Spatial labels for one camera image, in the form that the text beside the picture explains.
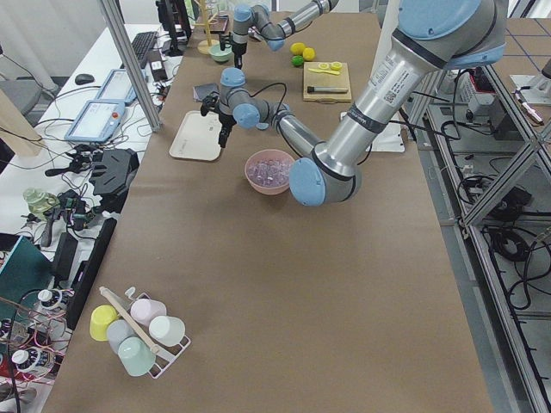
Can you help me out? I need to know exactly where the grey cup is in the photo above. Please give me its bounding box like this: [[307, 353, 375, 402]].
[[106, 319, 134, 354]]

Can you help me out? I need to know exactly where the yellow lemon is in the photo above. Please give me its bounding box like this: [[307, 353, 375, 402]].
[[302, 47, 316, 61], [289, 42, 306, 56]]

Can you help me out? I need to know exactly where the grey folded cloth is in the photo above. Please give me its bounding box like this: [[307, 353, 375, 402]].
[[193, 83, 219, 102]]

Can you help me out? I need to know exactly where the mint green cup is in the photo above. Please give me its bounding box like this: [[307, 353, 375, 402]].
[[118, 336, 156, 377]]

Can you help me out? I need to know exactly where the wooden cutting board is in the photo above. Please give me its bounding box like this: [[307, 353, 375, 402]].
[[303, 62, 352, 102]]

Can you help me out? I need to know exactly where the yellow plastic knife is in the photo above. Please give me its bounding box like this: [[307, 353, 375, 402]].
[[307, 68, 341, 76]]

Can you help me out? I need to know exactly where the white cup rack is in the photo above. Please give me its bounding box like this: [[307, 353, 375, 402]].
[[98, 286, 191, 379]]

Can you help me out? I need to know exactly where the cream rabbit tray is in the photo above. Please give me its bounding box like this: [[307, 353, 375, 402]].
[[169, 110, 222, 162]]

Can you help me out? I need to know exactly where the mint green bowl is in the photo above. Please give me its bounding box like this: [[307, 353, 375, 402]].
[[209, 44, 233, 64]]

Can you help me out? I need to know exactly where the yellow cup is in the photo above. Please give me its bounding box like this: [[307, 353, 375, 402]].
[[90, 305, 118, 342]]

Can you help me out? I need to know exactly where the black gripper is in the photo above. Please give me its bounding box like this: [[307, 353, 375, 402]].
[[200, 92, 236, 149], [219, 32, 248, 69]]

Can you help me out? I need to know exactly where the black keyboard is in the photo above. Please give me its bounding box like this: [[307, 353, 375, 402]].
[[132, 31, 158, 69]]

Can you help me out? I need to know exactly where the pink bowl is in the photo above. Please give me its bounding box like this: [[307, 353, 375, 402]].
[[245, 149, 294, 195]]

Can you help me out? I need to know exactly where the pink cup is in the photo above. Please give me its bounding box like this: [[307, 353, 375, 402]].
[[130, 299, 167, 327]]

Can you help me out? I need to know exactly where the white cup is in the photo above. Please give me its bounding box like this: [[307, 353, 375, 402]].
[[148, 316, 186, 347]]

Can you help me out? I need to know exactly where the pile of clear ice cubes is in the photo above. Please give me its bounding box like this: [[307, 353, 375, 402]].
[[246, 159, 292, 188]]

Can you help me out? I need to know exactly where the lemon half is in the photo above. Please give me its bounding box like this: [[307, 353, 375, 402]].
[[331, 61, 343, 71]]

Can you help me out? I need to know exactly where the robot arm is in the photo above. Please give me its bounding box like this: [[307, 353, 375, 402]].
[[201, 0, 508, 207], [220, 0, 339, 69]]

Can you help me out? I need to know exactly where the wooden cup tree stand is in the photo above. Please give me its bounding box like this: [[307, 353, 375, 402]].
[[193, 0, 220, 55]]

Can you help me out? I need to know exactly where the black computer mouse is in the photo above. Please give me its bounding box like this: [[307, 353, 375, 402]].
[[74, 73, 95, 85]]

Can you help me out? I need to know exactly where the teach pendant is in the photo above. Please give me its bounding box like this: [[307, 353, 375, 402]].
[[65, 99, 126, 143], [96, 69, 137, 106]]

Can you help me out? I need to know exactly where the steel muddler black tip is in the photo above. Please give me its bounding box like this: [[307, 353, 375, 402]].
[[306, 86, 349, 94]]

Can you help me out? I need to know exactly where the aluminium frame post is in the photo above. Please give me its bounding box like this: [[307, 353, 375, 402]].
[[97, 0, 161, 132]]

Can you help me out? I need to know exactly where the green lime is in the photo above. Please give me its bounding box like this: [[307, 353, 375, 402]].
[[291, 56, 304, 67]]

